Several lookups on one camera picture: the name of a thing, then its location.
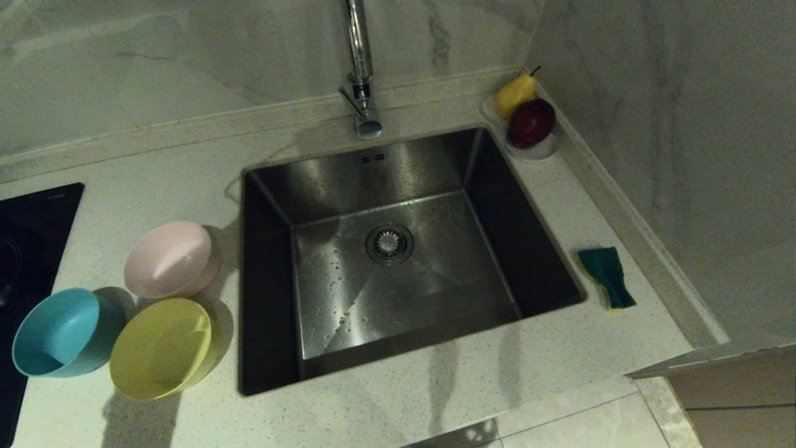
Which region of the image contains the stainless steel sink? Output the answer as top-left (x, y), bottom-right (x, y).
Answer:
top-left (238, 126), bottom-right (587, 397)

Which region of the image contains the metal sink drain strainer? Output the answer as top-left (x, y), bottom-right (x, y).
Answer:
top-left (365, 223), bottom-right (415, 266)

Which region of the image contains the black induction cooktop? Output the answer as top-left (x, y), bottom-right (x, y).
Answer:
top-left (0, 182), bottom-right (86, 448)

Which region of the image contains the chrome faucet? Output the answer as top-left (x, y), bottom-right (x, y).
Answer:
top-left (338, 0), bottom-right (383, 139)

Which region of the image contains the dark red apple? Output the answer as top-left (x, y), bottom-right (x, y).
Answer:
top-left (508, 98), bottom-right (557, 149)

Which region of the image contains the yellow plastic bowl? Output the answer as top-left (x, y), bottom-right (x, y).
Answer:
top-left (109, 297), bottom-right (223, 400)

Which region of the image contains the yellow and green sponge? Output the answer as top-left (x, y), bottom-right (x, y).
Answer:
top-left (578, 246), bottom-right (637, 310)

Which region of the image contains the pink plastic bowl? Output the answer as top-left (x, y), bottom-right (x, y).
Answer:
top-left (123, 221), bottom-right (220, 299)

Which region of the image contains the blue plastic bowl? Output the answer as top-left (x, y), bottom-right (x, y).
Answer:
top-left (12, 287), bottom-right (125, 378)

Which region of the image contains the yellow pear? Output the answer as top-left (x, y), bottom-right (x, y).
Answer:
top-left (494, 65), bottom-right (542, 120)

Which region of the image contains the small white dish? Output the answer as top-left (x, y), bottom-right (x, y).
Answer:
top-left (482, 93), bottom-right (559, 162)

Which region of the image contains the light wooden cabinet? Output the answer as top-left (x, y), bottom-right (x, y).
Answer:
top-left (625, 342), bottom-right (796, 448)

